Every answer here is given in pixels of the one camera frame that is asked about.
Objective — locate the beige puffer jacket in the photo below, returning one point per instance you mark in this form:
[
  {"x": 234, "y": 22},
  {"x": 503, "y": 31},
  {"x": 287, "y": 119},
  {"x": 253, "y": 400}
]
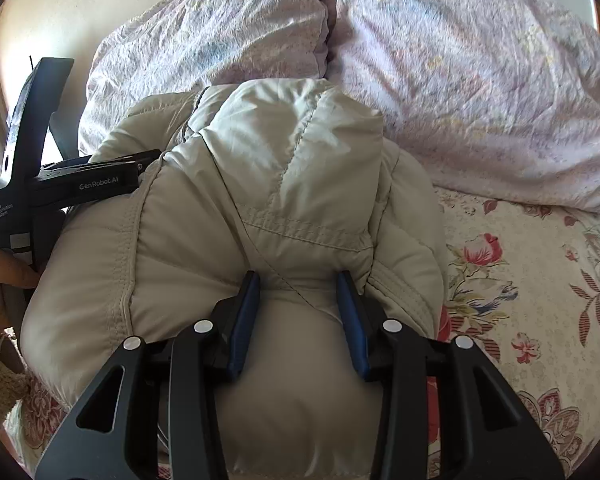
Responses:
[{"x": 290, "y": 178}]

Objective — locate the left lilac floral pillow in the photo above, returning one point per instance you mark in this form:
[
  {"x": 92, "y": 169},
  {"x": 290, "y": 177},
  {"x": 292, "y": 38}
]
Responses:
[{"x": 186, "y": 45}]

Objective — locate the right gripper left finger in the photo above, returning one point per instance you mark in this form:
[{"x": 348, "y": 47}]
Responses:
[{"x": 112, "y": 432}]

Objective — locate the right lilac floral pillow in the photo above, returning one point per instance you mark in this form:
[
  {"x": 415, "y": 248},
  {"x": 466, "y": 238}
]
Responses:
[{"x": 498, "y": 98}]

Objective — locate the lilac floral pillow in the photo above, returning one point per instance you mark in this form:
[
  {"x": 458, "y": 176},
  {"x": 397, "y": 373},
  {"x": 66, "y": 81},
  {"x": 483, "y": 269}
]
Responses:
[
  {"x": 498, "y": 98},
  {"x": 186, "y": 45}
]

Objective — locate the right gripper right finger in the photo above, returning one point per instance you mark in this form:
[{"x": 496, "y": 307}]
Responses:
[{"x": 486, "y": 432}]

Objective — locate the floral bed sheet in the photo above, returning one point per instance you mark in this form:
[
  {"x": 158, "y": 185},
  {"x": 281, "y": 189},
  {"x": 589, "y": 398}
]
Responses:
[{"x": 523, "y": 281}]

